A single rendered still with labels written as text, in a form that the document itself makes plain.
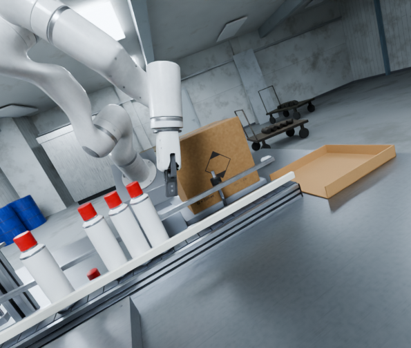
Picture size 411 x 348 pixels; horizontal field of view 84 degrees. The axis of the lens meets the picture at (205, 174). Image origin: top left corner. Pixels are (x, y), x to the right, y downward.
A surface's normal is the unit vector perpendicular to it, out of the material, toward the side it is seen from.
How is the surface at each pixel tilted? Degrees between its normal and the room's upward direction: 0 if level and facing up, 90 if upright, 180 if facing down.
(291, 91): 90
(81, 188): 90
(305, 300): 0
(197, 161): 90
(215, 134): 90
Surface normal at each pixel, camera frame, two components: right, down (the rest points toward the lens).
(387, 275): -0.36, -0.90
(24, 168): 0.18, 0.20
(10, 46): 0.91, 0.18
